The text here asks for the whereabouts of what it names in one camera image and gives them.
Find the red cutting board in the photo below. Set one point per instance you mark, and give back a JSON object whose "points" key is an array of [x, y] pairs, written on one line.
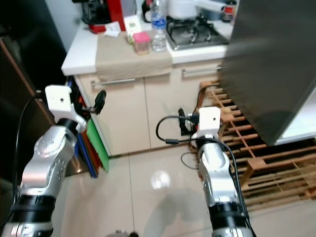
{"points": [[90, 155]]}

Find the green cutting board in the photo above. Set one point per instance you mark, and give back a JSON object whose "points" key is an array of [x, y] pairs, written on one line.
{"points": [[98, 145]]}

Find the dark bottle red label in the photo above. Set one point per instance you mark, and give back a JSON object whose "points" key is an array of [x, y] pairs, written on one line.
{"points": [[228, 11]]}

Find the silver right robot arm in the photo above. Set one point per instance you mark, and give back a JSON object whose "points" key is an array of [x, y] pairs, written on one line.
{"points": [[219, 177]]}

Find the grey small fridge door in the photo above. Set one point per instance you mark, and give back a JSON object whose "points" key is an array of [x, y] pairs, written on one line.
{"points": [[266, 64]]}

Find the white cooking pot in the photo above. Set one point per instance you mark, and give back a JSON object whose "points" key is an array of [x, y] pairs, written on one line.
{"points": [[182, 8]]}

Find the white green juice carton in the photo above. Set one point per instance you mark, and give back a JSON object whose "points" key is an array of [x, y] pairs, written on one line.
{"points": [[132, 25]]}

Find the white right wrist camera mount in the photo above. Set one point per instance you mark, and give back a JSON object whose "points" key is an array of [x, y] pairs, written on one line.
{"points": [[208, 121]]}

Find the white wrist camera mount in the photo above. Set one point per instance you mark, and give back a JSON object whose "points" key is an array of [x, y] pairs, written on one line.
{"points": [[208, 121], [59, 101]]}

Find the steel gas hob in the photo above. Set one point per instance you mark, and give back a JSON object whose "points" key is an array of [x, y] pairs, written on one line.
{"points": [[195, 34]]}

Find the white paper packet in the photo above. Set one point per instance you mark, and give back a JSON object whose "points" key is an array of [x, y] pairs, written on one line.
{"points": [[112, 29]]}

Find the beige cabinet white countertop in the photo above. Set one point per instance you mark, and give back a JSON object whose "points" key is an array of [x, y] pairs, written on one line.
{"points": [[153, 113]]}

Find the tall dark fridge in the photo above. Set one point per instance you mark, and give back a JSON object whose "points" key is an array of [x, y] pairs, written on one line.
{"points": [[19, 64]]}

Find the beige cloth runner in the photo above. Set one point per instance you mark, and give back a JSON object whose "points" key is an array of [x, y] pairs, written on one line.
{"points": [[128, 61]]}

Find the dark round bottle white label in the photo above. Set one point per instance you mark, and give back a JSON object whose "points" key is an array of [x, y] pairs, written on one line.
{"points": [[146, 11]]}

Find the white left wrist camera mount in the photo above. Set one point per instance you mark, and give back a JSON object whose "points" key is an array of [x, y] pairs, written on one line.
{"points": [[59, 101]]}

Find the clear plastic water bottle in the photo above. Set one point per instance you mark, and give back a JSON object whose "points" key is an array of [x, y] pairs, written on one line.
{"points": [[158, 30]]}

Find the pink lid clear jar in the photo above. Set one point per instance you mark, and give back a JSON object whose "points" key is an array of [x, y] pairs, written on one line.
{"points": [[141, 43]]}

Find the wooden slat crate rack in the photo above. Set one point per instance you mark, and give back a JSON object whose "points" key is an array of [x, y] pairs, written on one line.
{"points": [[266, 168]]}

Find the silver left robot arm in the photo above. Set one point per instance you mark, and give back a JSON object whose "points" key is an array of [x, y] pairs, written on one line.
{"points": [[47, 153]]}

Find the red black coffee machine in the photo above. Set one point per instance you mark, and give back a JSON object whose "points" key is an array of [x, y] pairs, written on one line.
{"points": [[103, 14]]}

